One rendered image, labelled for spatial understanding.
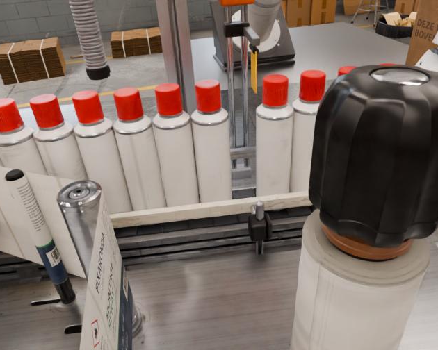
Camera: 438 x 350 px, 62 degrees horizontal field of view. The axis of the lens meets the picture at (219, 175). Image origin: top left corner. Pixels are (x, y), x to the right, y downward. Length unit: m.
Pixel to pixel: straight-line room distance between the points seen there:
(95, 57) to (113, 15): 5.43
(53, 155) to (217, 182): 0.22
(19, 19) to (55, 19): 0.48
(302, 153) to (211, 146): 0.13
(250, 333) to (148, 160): 0.25
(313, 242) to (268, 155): 0.27
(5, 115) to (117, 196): 0.18
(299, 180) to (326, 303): 0.31
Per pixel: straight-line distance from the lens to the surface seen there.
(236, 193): 0.62
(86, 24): 0.57
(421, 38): 1.03
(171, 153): 0.50
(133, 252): 0.57
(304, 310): 0.31
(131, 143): 0.49
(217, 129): 0.49
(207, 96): 0.48
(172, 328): 0.45
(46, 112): 0.51
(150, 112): 1.08
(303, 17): 4.15
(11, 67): 4.62
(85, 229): 0.34
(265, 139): 0.51
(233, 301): 0.46
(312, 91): 0.51
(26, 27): 6.16
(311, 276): 0.27
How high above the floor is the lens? 1.25
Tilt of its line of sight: 34 degrees down
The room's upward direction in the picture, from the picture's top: 4 degrees counter-clockwise
